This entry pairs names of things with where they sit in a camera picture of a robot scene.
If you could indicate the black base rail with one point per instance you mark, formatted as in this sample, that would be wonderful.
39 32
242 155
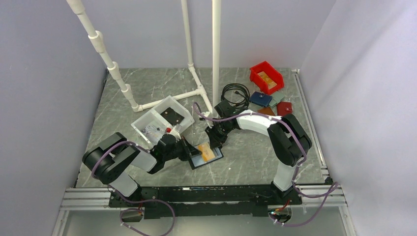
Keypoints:
253 200

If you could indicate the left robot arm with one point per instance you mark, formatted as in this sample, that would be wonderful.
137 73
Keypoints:
109 160

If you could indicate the red plastic bin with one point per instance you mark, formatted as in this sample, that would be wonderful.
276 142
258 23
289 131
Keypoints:
273 74

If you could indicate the blue leather card holder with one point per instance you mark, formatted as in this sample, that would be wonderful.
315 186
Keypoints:
260 99

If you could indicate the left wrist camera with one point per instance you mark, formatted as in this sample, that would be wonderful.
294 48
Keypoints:
174 132

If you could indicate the red leather card holder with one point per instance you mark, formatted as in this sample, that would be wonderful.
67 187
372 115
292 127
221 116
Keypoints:
284 108

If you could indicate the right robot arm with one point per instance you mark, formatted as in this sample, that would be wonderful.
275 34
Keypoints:
289 140

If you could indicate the white plastic divided tray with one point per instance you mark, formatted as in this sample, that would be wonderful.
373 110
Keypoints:
153 116

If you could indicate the brown leather card holder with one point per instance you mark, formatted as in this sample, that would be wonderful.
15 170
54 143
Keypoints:
267 111

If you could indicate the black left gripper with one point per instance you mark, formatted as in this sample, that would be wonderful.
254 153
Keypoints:
189 149

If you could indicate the gold card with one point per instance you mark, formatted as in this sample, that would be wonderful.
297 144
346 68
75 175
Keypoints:
264 76
270 84
207 153

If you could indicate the cards in tray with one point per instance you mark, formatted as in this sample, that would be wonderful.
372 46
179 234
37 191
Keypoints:
153 132

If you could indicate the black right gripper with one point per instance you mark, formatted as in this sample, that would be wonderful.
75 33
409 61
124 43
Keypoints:
215 141

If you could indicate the black leather card holder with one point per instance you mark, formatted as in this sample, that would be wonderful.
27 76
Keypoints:
196 160

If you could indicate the gold card in bin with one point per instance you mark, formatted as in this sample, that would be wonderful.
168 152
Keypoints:
270 84

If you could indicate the mint green card holder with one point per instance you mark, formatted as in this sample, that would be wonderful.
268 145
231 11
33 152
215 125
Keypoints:
276 98

